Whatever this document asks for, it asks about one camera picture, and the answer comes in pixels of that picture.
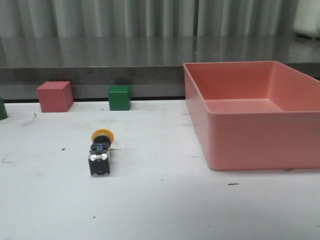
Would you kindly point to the yellow push button switch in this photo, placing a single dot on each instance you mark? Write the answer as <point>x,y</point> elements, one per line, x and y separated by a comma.
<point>99,153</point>

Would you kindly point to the green cube block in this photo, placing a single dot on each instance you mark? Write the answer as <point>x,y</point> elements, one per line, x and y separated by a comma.
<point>119,97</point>
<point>3,111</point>

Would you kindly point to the grey stone counter ledge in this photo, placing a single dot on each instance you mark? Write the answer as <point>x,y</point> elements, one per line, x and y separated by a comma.
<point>151,66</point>

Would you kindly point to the pink plastic bin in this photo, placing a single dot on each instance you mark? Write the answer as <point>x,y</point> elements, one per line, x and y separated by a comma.
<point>254,115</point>

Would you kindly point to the pink cube block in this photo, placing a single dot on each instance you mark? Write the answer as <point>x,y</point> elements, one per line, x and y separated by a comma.
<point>55,96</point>

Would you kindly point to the green cube block at left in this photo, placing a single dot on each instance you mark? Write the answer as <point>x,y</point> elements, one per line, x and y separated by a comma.
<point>3,111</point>

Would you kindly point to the white container on counter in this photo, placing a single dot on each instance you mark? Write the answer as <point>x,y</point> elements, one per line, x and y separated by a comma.
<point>307,19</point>

